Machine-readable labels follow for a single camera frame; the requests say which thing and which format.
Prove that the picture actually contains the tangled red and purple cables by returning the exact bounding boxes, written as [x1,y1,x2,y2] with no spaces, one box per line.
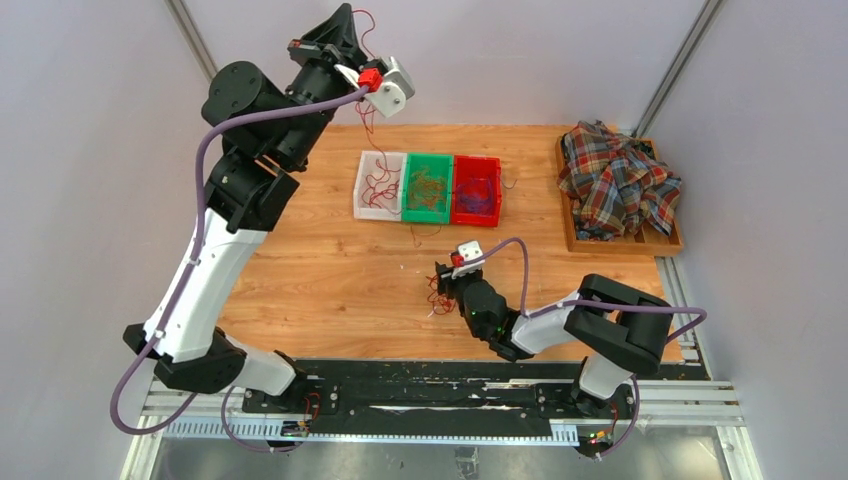
[425,274,457,318]

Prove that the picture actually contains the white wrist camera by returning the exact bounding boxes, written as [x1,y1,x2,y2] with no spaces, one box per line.
[334,57,415,118]
[450,240,485,279]

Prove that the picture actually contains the purple wire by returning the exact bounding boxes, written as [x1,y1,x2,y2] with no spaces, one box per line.
[453,170,519,217]

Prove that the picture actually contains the green plastic bin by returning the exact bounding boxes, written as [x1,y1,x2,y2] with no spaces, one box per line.
[401,153,454,225]

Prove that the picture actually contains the red plastic bin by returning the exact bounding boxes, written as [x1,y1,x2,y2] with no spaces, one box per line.
[450,155,502,228]

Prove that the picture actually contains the white plastic bin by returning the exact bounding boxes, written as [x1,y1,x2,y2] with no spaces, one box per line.
[352,150,408,222]

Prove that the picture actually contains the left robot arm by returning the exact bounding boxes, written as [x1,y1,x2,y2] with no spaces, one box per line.
[123,3,367,413]

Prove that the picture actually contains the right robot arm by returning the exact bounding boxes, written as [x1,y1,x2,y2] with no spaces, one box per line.
[435,264,673,417]

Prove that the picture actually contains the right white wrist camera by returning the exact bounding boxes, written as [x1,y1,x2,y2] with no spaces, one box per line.
[450,240,485,279]

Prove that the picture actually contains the brown orange wire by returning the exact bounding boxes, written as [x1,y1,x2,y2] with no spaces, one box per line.
[405,165,452,213]

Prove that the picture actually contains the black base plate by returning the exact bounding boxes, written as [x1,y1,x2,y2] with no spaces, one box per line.
[241,360,635,438]

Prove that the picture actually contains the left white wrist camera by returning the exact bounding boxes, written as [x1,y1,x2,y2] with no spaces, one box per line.
[334,57,415,118]

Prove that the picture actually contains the aluminium frame rail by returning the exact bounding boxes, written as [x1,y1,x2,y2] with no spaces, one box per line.
[121,379,763,479]

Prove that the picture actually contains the plaid cloth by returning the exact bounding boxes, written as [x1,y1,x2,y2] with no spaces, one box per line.
[558,121,683,241]

